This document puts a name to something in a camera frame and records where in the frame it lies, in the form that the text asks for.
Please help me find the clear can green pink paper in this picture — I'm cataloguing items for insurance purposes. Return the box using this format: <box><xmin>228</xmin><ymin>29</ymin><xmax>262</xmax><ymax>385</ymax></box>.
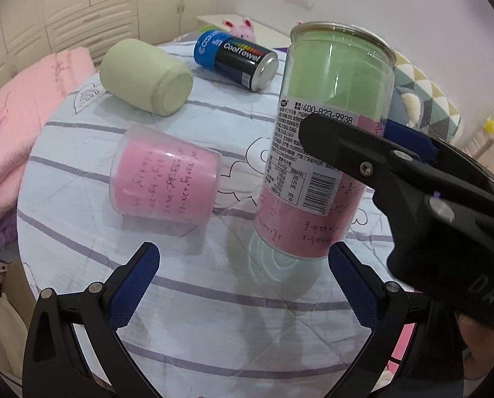
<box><xmin>252</xmin><ymin>22</ymin><xmax>396</xmax><ymax>260</ymax></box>

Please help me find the person right hand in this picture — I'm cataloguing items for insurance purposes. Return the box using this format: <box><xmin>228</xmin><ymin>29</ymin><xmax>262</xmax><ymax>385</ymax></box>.
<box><xmin>458</xmin><ymin>314</ymin><xmax>494</xmax><ymax>380</ymax></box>

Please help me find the striped white quilt cover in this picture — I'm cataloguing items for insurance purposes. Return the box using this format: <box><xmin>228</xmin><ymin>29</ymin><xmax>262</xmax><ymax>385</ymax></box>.
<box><xmin>18</xmin><ymin>42</ymin><xmax>369</xmax><ymax>397</ymax></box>

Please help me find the pink folded blanket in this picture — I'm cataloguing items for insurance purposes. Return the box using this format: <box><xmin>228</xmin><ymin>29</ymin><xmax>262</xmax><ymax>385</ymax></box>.
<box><xmin>0</xmin><ymin>48</ymin><xmax>95</xmax><ymax>220</ymax></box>

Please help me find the triangle pattern pillow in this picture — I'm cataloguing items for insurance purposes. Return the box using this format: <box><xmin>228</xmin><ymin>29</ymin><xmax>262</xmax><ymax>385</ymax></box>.
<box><xmin>395</xmin><ymin>51</ymin><xmax>463</xmax><ymax>145</ymax></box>

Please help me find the clear cup pink paper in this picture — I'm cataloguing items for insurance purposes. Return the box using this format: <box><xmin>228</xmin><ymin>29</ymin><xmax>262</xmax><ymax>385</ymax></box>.
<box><xmin>109</xmin><ymin>125</ymin><xmax>222</xmax><ymax>227</ymax></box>

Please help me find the blue black CoolTowel can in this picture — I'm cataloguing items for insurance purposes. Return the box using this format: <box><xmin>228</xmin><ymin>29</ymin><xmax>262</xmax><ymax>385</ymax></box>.
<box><xmin>193</xmin><ymin>30</ymin><xmax>278</xmax><ymax>93</ymax></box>

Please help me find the beige jacket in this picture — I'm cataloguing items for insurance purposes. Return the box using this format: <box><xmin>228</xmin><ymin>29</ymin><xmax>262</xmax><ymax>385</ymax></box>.
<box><xmin>0</xmin><ymin>262</ymin><xmax>28</xmax><ymax>396</ymax></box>

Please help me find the pale green ceramic cup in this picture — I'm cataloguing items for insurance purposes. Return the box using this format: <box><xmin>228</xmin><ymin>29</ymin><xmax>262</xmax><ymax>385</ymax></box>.
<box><xmin>99</xmin><ymin>39</ymin><xmax>194</xmax><ymax>117</ymax></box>

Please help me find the pink bunny plush left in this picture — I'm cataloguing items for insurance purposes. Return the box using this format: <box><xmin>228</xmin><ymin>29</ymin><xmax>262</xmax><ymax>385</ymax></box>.
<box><xmin>222</xmin><ymin>17</ymin><xmax>256</xmax><ymax>42</ymax></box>

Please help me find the white wall socket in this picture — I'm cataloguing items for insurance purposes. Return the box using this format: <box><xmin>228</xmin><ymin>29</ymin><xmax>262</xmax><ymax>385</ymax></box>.
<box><xmin>284</xmin><ymin>0</ymin><xmax>314</xmax><ymax>12</ymax></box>

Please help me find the white wardrobe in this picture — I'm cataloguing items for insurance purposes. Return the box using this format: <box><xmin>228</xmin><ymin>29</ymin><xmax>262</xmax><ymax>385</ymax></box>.
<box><xmin>0</xmin><ymin>0</ymin><xmax>217</xmax><ymax>88</ymax></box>

